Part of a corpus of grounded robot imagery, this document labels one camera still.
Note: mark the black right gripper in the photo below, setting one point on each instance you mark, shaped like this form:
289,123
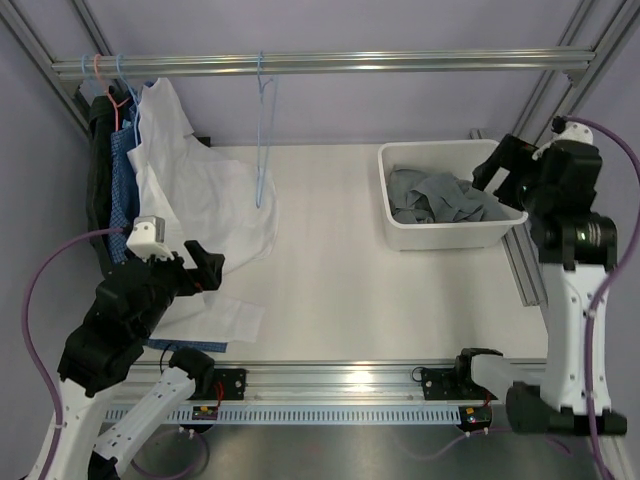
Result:
502,157

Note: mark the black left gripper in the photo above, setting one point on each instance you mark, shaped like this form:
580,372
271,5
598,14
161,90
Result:
207,275

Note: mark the grey button-up shirt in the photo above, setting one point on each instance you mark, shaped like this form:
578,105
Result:
419,198

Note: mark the blue wire hanger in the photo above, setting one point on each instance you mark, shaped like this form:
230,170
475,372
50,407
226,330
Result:
268,89

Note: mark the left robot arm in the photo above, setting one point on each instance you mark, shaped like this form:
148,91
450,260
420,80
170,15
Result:
97,358

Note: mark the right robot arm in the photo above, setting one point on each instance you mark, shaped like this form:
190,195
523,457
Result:
577,252

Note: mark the white shirt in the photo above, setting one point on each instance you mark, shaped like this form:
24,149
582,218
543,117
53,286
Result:
223,204

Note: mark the blue checkered shirt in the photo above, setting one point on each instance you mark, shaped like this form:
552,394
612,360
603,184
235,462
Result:
125,206

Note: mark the light blue hanger with white shirt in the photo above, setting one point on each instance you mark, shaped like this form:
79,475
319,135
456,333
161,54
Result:
134,96

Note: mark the white plastic bin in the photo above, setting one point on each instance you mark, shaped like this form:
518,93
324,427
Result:
458,157

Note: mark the black garment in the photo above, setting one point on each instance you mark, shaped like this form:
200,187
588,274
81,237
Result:
99,180

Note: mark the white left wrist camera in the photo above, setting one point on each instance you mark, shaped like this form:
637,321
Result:
147,239

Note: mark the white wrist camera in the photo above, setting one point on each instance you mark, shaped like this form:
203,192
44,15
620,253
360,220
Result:
147,239
564,129

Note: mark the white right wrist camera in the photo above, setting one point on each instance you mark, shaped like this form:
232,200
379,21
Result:
564,129

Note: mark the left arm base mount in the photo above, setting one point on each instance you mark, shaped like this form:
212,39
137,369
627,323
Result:
226,384

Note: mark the white slotted cable duct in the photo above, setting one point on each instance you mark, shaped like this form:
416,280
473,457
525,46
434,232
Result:
235,414

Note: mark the aluminium hanging rail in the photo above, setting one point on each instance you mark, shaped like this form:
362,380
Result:
543,59

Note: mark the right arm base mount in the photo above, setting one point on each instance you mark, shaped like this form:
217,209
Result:
444,384

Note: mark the pink wire hanger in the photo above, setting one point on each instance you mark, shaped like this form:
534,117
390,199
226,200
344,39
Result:
105,106

